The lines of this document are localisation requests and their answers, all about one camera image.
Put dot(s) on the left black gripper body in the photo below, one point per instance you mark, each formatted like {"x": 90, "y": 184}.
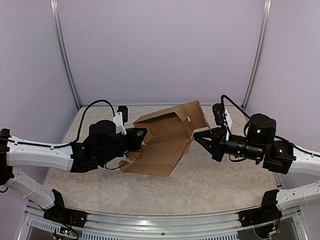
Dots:
{"x": 118, "y": 152}

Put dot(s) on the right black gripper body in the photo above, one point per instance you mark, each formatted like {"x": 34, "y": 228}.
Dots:
{"x": 219, "y": 149}

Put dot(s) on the brown cardboard box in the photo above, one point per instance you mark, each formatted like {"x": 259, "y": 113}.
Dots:
{"x": 169, "y": 137}

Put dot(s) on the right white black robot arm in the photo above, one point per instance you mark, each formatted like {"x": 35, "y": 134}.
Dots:
{"x": 276, "y": 155}

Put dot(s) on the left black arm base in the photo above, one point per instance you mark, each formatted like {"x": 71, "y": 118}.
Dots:
{"x": 61, "y": 214}

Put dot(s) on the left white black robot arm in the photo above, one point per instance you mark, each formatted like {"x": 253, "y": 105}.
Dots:
{"x": 104, "y": 143}

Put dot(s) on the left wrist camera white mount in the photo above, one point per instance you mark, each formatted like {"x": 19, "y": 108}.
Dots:
{"x": 120, "y": 118}

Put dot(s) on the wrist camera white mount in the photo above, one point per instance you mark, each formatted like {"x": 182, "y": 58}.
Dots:
{"x": 120, "y": 118}
{"x": 222, "y": 118}

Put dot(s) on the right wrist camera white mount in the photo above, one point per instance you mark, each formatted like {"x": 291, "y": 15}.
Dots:
{"x": 222, "y": 118}

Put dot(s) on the front aluminium rail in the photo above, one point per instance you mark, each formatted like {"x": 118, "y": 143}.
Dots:
{"x": 113, "y": 226}

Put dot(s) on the left aluminium frame post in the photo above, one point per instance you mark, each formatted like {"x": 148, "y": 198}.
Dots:
{"x": 54, "y": 5}

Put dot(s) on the aluminium frame post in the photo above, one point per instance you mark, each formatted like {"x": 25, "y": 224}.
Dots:
{"x": 54, "y": 5}
{"x": 258, "y": 52}

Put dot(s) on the right aluminium frame post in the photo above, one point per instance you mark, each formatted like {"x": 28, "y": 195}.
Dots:
{"x": 258, "y": 52}

